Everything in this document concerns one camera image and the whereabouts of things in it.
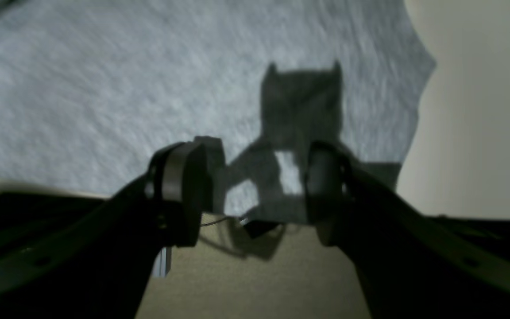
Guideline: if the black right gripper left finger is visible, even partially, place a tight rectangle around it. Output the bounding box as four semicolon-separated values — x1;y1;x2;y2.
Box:
0;142;207;319

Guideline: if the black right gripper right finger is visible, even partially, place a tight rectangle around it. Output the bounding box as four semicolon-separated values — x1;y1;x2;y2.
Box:
304;141;510;319

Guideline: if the grey T-shirt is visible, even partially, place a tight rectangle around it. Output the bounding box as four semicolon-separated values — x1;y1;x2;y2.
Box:
0;0;437;223

